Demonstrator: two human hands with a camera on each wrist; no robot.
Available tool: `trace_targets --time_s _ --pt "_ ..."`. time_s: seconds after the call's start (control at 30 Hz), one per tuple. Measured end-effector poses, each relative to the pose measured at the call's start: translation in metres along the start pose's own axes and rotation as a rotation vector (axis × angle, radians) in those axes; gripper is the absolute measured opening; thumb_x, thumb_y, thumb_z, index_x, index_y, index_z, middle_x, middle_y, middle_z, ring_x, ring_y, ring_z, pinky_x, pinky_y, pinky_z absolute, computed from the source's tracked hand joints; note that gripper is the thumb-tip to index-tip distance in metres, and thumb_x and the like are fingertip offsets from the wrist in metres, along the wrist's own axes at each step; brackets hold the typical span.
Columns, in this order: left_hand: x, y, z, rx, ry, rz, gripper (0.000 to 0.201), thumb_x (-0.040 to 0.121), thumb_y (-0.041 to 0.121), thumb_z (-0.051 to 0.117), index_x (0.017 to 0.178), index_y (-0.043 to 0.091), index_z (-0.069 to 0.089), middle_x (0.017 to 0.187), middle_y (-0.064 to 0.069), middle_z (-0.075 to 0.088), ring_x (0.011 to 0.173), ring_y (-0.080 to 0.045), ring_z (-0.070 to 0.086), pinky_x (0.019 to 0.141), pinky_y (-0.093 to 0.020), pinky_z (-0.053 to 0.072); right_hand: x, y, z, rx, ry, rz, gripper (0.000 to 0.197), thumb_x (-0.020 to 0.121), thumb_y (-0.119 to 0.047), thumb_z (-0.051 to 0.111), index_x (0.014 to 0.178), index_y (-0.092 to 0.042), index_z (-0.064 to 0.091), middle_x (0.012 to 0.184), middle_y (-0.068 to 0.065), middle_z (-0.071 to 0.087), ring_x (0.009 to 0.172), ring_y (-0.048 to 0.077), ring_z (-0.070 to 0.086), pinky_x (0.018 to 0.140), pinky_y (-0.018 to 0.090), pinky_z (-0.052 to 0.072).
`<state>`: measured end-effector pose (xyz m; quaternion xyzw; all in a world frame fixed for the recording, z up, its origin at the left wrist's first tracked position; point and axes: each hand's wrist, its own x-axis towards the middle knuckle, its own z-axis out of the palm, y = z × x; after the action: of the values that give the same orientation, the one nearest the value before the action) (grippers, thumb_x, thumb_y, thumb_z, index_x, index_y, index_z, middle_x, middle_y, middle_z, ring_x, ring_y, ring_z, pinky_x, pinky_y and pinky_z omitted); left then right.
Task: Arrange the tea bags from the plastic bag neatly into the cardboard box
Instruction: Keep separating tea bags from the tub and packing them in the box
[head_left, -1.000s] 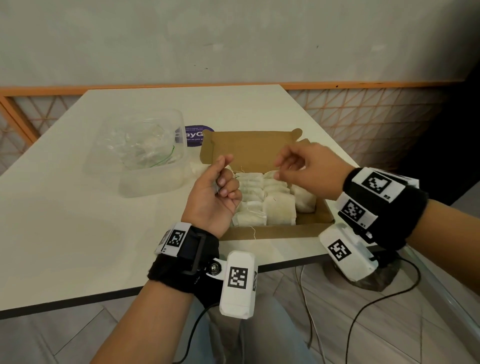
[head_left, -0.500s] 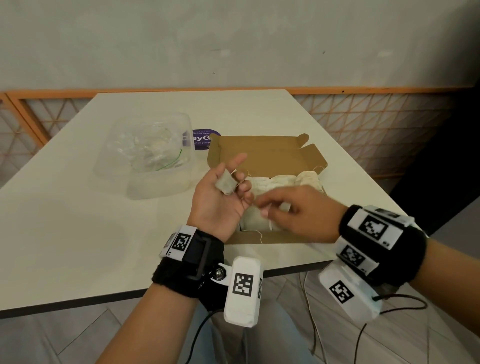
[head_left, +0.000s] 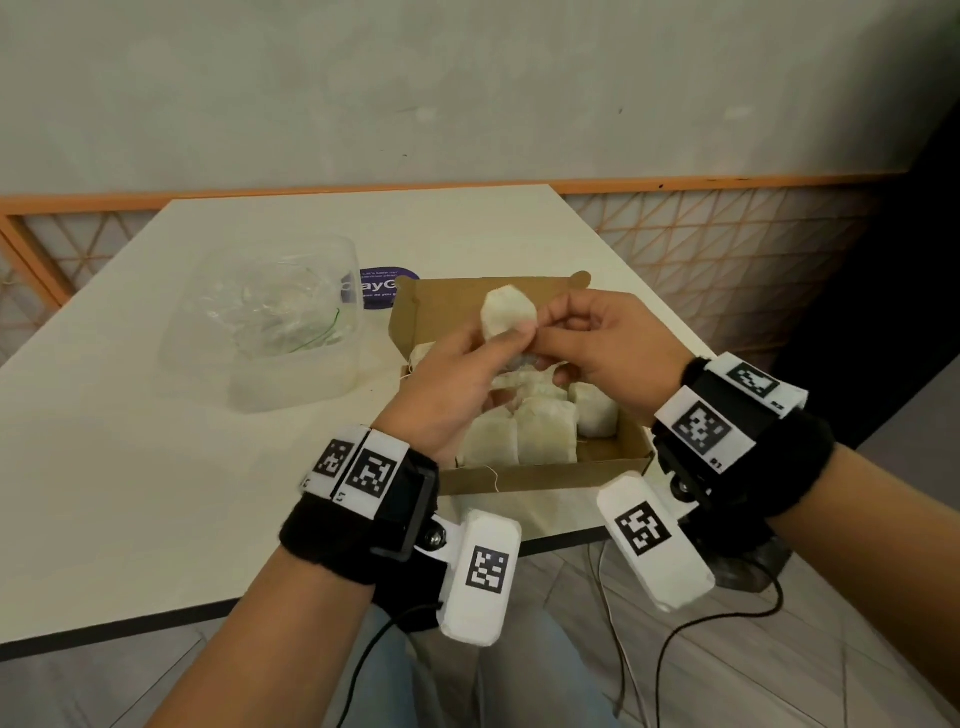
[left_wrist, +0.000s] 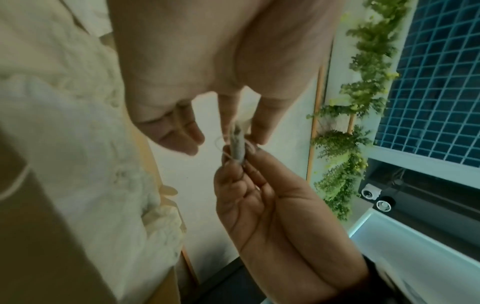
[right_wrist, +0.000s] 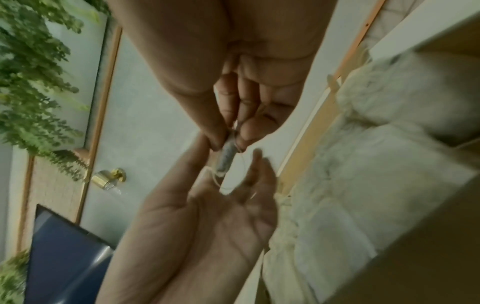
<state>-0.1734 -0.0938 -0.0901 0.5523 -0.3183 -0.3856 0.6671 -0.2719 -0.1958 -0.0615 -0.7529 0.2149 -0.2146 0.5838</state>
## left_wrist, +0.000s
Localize blue grid window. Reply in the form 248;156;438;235
374;0;480;170

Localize black marker wristband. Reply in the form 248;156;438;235
352;253;421;304

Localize rows of packed tea bags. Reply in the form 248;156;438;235
0;0;185;300

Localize person's left hand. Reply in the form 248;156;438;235
106;0;346;157

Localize green fern plants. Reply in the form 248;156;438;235
306;0;414;222

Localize brown paper box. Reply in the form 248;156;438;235
0;0;200;304

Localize person's right hand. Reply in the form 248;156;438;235
213;145;372;304

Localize white lit display panel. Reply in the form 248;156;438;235
348;207;480;304

